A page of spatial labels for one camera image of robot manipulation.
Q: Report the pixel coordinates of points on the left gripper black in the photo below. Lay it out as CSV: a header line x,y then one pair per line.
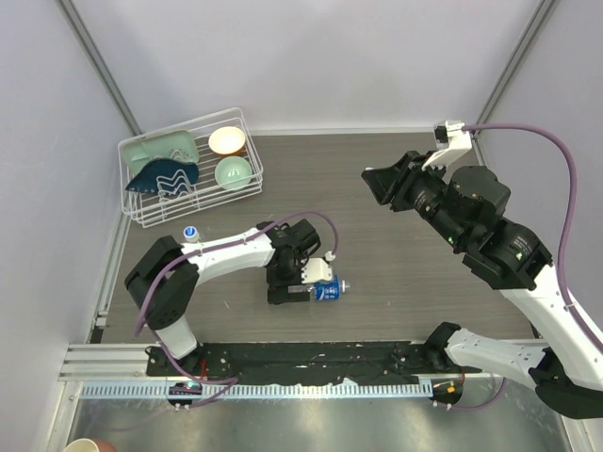
x,y
278,291

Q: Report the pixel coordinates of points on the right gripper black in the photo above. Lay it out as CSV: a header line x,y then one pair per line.
x,y
384,182

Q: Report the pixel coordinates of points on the blue labelled plastic bottle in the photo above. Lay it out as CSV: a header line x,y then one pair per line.
x,y
327,291

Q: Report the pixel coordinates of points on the clear unlabelled plastic bottle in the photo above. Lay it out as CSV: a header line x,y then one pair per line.
x,y
201,239

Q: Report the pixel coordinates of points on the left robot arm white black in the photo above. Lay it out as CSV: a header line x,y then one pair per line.
x,y
163,281

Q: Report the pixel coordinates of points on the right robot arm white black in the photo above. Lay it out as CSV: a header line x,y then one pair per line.
x,y
467,210

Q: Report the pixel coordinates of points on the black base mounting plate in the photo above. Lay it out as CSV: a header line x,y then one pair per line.
x,y
316,364

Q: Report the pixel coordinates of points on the mint green bowl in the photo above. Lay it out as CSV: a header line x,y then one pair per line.
x,y
233,173

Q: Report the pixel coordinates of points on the orange white bowl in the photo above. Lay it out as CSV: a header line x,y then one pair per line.
x,y
227,141

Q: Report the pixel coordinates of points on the dark blue plate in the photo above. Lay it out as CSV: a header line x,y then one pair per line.
x,y
163,174

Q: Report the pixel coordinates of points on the mint green plate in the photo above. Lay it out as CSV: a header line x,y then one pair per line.
x,y
178,145

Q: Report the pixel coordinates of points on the pink cup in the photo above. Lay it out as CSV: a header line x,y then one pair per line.
x,y
103,446

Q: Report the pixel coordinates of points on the cream cup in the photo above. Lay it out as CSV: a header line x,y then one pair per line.
x,y
82,445

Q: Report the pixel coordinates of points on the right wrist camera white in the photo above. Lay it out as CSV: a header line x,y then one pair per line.
x,y
452,142

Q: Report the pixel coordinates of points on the white wire dish rack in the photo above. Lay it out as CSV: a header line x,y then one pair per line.
x,y
152,209

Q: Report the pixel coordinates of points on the slotted cable duct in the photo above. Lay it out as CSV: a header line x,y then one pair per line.
x,y
172,389

